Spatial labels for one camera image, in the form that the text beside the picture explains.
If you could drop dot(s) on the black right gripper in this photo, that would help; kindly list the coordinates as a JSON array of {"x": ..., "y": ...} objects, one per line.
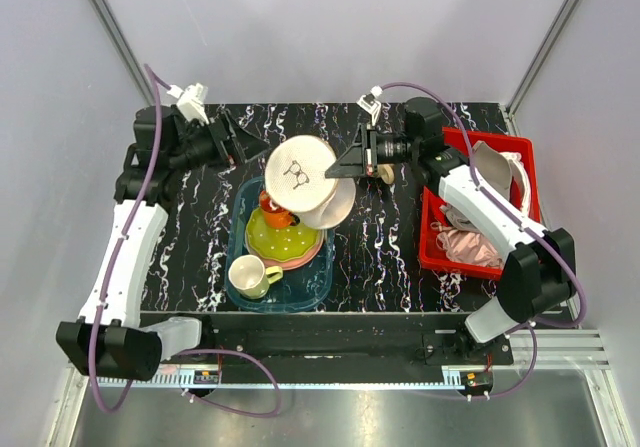
[{"x": 360, "y": 158}]

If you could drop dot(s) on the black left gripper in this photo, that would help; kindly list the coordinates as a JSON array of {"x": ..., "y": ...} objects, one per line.
[{"x": 249, "y": 144}]

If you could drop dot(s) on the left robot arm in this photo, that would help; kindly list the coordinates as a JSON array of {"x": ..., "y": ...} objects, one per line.
[{"x": 107, "y": 339}]

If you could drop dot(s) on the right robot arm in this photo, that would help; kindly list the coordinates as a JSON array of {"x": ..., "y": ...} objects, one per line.
[{"x": 539, "y": 264}]

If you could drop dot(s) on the pink bra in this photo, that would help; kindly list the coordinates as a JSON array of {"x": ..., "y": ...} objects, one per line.
[{"x": 461, "y": 242}]

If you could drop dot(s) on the grey bra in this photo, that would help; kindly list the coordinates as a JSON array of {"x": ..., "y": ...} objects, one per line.
[{"x": 492, "y": 166}]

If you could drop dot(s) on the white lace bra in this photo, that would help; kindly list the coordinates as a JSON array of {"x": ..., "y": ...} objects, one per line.
[{"x": 521, "y": 179}]

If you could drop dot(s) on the beige ceramic mug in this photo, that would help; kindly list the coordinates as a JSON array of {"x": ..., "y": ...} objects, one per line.
[{"x": 385, "y": 172}]

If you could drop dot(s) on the orange mug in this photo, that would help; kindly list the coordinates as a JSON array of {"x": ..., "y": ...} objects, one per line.
[{"x": 276, "y": 216}]

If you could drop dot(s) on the green polka dot bowl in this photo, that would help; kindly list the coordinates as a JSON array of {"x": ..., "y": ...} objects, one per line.
[{"x": 256, "y": 219}]

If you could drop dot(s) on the pink plate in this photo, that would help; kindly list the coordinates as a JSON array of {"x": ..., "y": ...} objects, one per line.
[{"x": 305, "y": 259}]

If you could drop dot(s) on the red plastic bin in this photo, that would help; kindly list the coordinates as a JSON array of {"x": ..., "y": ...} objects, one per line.
[{"x": 433, "y": 254}]

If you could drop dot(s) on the cream and yellow mug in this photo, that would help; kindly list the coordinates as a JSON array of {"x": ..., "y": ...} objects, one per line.
[{"x": 251, "y": 277}]

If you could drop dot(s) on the teal transparent plastic tub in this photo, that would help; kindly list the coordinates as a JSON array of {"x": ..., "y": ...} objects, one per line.
[{"x": 300, "y": 289}]

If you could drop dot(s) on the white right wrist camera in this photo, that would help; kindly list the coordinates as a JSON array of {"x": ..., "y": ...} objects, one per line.
[{"x": 370, "y": 102}]

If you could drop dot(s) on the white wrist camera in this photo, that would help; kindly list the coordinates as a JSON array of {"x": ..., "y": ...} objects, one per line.
[
  {"x": 190, "y": 102},
  {"x": 370, "y": 102}
]

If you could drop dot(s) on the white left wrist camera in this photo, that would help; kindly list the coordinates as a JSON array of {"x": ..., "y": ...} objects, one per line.
[{"x": 190, "y": 102}]

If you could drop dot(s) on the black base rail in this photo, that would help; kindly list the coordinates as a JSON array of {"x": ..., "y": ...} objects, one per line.
[{"x": 344, "y": 348}]

